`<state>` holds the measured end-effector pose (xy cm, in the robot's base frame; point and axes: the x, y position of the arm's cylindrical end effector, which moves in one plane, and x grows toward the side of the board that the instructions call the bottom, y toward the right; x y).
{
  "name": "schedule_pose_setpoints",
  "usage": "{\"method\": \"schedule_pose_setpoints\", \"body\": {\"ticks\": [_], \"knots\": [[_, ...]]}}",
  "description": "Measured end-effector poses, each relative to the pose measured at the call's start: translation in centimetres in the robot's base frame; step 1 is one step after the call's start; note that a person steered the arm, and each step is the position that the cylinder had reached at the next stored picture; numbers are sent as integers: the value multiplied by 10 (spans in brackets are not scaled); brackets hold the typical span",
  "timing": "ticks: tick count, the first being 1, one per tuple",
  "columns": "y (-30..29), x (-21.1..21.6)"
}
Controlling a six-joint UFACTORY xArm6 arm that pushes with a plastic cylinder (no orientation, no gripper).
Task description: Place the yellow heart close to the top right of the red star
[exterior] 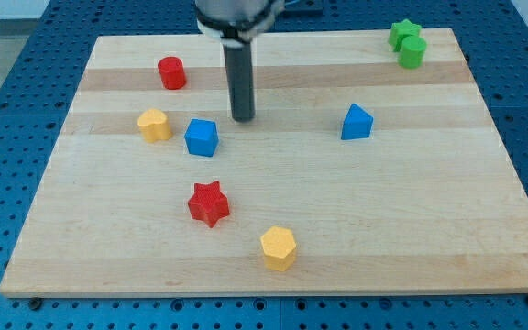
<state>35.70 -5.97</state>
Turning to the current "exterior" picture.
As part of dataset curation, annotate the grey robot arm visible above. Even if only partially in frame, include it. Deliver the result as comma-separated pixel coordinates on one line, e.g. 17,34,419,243
194,0,285,49

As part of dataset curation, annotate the red star block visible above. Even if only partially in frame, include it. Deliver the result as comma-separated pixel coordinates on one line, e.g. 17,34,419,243
188,181,230,228

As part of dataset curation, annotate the yellow heart block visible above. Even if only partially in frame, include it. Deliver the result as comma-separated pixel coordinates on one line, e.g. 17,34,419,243
137,108,173,143

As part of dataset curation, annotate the green star block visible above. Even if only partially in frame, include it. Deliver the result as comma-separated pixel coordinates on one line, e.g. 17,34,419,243
388,18,422,52

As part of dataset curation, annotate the blue cube block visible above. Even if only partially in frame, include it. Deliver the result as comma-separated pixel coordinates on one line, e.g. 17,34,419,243
184,118,219,157

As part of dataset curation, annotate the yellow hexagon block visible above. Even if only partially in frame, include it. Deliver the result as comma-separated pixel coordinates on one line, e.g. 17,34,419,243
260,226,297,271

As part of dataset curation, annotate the blue triangle block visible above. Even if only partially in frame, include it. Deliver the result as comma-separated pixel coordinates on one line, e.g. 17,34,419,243
341,104,374,140

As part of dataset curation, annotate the wooden board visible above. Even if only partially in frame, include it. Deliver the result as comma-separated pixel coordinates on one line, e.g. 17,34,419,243
0,28,528,298

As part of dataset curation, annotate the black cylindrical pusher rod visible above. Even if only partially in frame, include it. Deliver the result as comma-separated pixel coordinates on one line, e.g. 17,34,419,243
223,44,255,123

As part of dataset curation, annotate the red cylinder block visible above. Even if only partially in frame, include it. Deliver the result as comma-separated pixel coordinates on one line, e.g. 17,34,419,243
158,56,187,90

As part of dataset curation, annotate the green cylinder block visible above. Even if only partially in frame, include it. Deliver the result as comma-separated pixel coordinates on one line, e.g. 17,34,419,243
398,36,427,69

